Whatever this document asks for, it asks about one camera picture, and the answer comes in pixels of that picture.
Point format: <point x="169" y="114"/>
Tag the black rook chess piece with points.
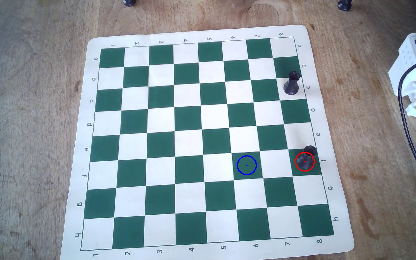
<point x="292" y="86"/>
<point x="304" y="161"/>

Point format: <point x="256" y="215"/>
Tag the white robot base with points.
<point x="406" y="72"/>

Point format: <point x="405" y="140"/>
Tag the green and white chess mat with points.
<point x="188" y="144"/>

